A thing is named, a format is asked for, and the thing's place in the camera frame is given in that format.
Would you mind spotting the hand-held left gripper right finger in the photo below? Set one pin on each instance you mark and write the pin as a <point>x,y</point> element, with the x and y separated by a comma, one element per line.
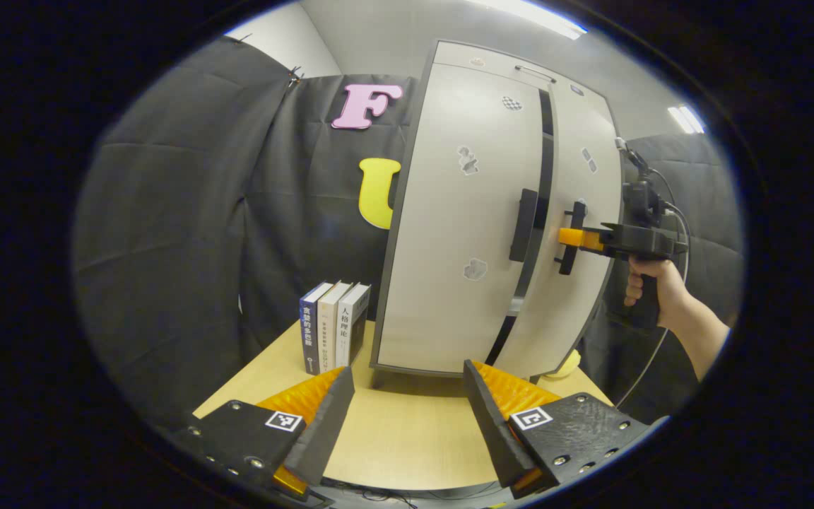
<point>495,424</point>

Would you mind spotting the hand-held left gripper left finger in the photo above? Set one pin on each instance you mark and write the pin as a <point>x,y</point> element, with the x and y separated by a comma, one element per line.
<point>326,424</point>

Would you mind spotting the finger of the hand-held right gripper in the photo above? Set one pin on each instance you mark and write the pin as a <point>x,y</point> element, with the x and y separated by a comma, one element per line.
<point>580,239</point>

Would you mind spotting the beige cabinet door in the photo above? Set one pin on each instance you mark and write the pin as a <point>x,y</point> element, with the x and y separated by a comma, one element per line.
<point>576,304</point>
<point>449,247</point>

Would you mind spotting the beige double-door shoe cabinet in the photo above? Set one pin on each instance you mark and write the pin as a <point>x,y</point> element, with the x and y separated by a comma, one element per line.
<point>545,162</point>

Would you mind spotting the cream book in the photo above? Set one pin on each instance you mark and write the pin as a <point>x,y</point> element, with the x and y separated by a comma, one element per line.
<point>327,332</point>

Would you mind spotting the blue book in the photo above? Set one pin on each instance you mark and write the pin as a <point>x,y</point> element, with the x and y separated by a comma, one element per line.
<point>310,332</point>

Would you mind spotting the white book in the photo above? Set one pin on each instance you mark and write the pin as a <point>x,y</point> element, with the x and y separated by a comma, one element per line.
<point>345,325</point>

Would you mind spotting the small ceiling light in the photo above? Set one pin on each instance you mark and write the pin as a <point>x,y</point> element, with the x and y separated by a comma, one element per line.
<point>687,119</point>

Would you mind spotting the large ceiling light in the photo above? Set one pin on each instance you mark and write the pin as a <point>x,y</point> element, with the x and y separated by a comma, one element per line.
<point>534,18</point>

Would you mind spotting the black backdrop cloth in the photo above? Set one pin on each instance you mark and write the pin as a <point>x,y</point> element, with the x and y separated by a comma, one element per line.
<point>167,247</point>

